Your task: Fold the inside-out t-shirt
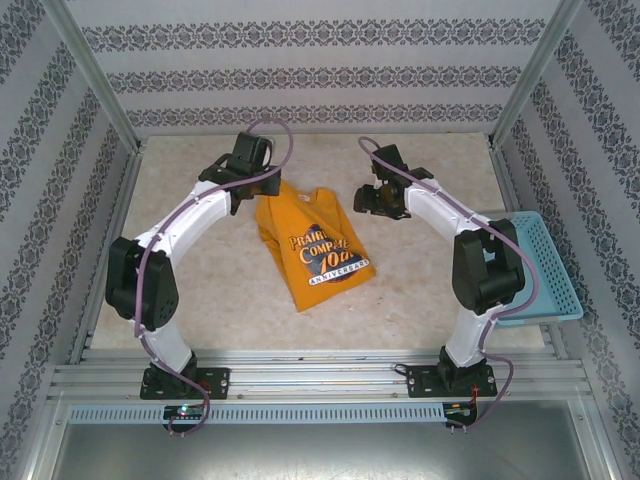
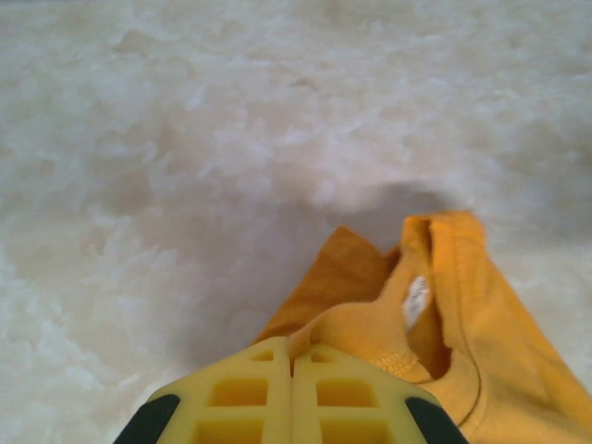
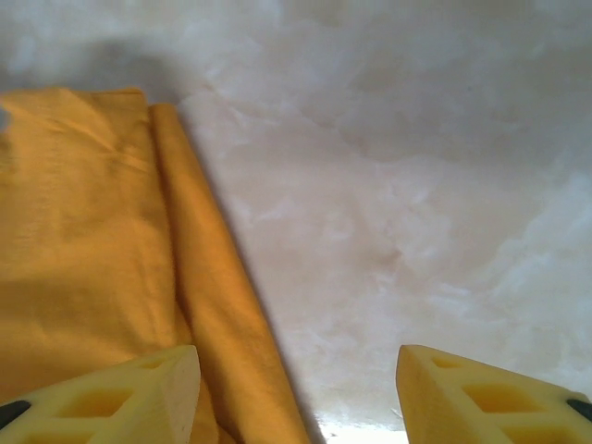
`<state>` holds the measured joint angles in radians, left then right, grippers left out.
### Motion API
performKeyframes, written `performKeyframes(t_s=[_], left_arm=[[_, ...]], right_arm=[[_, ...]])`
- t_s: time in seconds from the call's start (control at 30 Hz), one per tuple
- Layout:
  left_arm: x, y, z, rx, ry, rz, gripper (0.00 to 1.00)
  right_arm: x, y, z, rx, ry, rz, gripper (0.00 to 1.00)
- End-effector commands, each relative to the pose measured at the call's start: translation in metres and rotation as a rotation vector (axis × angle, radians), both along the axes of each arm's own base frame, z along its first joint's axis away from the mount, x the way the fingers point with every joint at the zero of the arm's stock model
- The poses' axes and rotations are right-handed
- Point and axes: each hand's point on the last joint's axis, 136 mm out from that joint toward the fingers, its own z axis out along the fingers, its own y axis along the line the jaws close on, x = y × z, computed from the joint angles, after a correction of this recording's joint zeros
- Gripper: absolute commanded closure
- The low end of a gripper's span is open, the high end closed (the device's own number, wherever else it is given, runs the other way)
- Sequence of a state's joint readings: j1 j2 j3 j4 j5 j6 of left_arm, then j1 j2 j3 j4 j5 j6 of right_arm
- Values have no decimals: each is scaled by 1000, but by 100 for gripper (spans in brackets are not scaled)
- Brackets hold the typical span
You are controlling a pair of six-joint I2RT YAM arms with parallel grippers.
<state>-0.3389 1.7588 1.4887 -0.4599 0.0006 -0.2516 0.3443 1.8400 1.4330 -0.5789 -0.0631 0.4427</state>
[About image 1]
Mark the orange t-shirt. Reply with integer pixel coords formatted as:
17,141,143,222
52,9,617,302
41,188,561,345
253,180,379,314

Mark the light blue plastic basket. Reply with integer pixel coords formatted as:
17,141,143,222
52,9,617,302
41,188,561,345
479,210,585,329

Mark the grey steel sheet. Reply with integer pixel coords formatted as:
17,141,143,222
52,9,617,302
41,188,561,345
49,422,601,480

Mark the aluminium corner post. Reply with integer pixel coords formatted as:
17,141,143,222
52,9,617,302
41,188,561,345
487,0,586,151
42,0,147,154

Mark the aluminium mounting rail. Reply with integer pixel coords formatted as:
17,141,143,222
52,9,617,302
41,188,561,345
47,348,586,402

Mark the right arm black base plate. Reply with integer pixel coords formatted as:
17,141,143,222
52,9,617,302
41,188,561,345
405,363,499,400

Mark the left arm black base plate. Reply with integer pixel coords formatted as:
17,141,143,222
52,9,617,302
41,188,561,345
139,367,232,401

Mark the grey slotted cable duct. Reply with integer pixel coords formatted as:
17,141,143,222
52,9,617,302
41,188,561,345
67,403,447,424

